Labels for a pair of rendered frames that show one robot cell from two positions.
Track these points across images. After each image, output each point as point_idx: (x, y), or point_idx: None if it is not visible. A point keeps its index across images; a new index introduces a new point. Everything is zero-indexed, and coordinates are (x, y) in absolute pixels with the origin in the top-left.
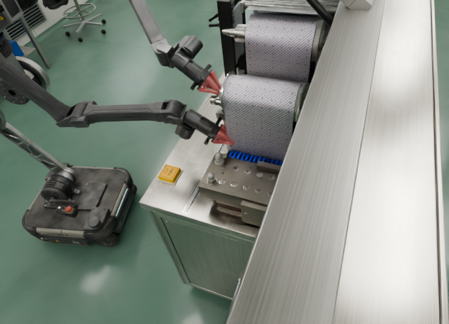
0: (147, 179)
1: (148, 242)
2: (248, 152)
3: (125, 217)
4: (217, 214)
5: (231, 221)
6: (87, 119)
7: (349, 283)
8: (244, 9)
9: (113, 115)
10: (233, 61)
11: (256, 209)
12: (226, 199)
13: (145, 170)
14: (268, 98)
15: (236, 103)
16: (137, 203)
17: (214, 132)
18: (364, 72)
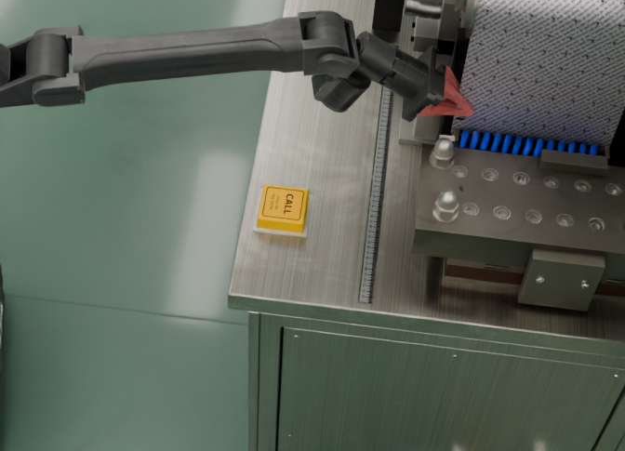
0: (18, 246)
1: (88, 431)
2: (504, 131)
3: (1, 369)
4: (448, 294)
5: (489, 306)
6: (83, 80)
7: None
8: None
9: (160, 65)
10: None
11: (574, 265)
12: (485, 252)
13: (3, 218)
14: None
15: (512, 13)
16: (10, 324)
17: (436, 88)
18: None
